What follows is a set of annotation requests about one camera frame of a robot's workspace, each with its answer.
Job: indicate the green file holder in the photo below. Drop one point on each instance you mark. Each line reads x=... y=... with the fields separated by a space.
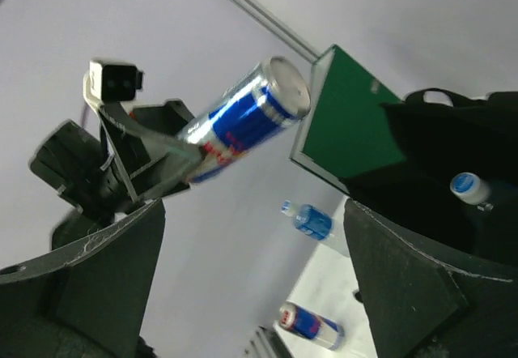
x=346 y=134

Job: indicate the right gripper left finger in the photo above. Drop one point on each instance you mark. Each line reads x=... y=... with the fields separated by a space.
x=86 y=298

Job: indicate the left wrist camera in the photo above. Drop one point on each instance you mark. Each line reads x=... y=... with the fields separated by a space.
x=110 y=81

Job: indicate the Red Bull can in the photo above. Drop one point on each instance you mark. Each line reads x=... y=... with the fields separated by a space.
x=310 y=326
x=266 y=101

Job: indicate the blue label water bottle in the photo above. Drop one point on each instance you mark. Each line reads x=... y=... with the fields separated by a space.
x=472 y=190

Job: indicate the black canvas bag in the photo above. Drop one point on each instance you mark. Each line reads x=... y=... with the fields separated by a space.
x=438 y=142

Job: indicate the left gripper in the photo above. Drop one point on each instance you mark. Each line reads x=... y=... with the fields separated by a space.
x=125 y=166

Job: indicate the water bottle on table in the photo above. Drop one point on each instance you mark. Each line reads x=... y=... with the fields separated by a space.
x=317 y=225

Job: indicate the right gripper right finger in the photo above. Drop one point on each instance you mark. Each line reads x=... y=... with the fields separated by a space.
x=426 y=299

